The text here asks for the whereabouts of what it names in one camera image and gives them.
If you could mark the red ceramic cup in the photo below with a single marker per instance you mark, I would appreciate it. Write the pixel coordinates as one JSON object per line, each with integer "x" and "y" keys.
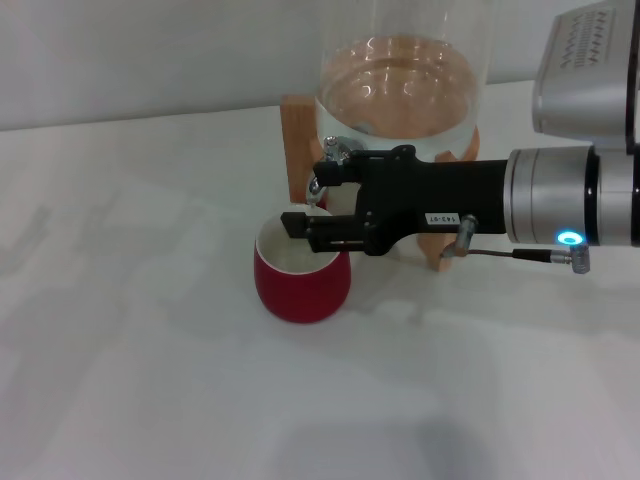
{"x": 300, "y": 295}

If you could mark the wooden dispenser stand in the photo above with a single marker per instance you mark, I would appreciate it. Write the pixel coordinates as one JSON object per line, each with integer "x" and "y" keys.
{"x": 295, "y": 150}

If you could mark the glass water dispenser jar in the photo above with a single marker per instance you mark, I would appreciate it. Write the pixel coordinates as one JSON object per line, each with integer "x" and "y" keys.
{"x": 400, "y": 85}

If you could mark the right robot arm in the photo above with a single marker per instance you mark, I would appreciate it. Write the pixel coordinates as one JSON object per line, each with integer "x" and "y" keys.
{"x": 550, "y": 195}

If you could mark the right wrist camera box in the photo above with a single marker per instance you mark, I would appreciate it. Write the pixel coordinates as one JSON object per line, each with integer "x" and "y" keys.
{"x": 580, "y": 85}

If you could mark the chrome faucet tap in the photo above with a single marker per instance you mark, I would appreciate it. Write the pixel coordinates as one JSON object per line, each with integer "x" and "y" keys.
{"x": 332, "y": 146}

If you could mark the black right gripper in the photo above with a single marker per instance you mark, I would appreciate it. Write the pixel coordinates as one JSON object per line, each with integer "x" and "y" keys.
{"x": 440, "y": 195}

